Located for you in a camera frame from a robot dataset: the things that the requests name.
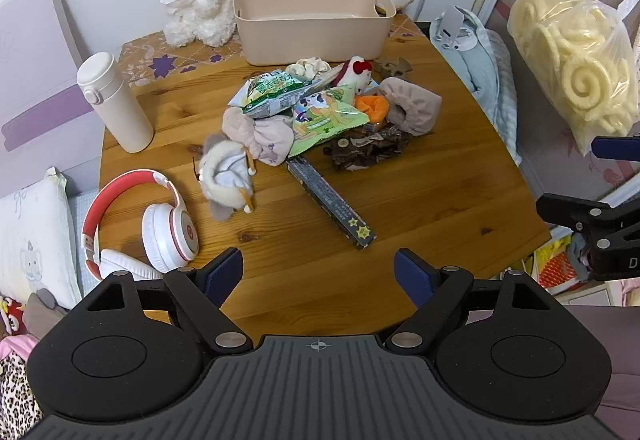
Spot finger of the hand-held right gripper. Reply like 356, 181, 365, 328
591, 136, 640, 161
535, 193, 640, 251

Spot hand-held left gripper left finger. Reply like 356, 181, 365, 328
87, 247, 253, 355

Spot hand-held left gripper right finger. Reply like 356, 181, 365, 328
382, 247, 556, 351

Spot taupe plush cloth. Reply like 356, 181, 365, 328
377, 77, 443, 137

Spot orange plastic bottle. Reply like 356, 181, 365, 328
356, 94, 391, 129

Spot light green snack packet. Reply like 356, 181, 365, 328
287, 88, 371, 157

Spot beige plastic storage basket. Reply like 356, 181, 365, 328
233, 0, 397, 67

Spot white red headphones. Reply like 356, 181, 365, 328
81, 169, 200, 281

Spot mauve cloth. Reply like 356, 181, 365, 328
565, 304, 640, 423

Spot white grey plush toy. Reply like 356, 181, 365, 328
192, 134, 258, 222

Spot bag of yellow foam spirals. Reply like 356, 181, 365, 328
507, 0, 640, 157

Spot wooden desk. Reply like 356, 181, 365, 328
99, 17, 552, 337

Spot long dark box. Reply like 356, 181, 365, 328
286, 156, 377, 251

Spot brown patterned wrapper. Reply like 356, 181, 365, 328
324, 125, 413, 173

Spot light blue blanket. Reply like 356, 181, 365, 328
430, 10, 523, 165

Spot teal white snack packet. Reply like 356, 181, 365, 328
228, 71, 321, 119

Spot white elephant print pillow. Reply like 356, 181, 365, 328
0, 167, 83, 311

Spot white thermos bottle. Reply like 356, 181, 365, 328
76, 52, 155, 154

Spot white phone stand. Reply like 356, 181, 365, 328
430, 6, 483, 51

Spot white cat plush red bow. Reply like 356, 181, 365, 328
330, 56, 373, 98

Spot red toy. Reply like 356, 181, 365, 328
0, 297, 28, 338

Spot patterned brown table runner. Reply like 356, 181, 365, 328
120, 14, 426, 88

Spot cream scrunchie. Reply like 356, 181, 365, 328
286, 56, 331, 80

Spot leopard print cloth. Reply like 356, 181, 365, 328
0, 350, 46, 440

